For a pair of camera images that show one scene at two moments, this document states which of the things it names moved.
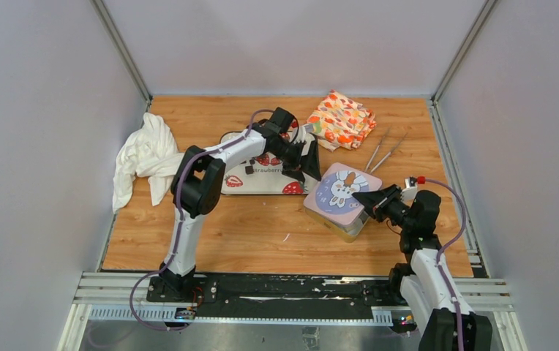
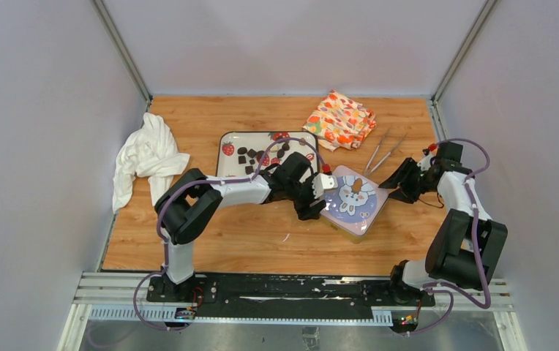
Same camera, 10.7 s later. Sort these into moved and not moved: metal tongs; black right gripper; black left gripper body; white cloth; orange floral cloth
Moved: black left gripper body; black right gripper
Not moved: white cloth; orange floral cloth; metal tongs
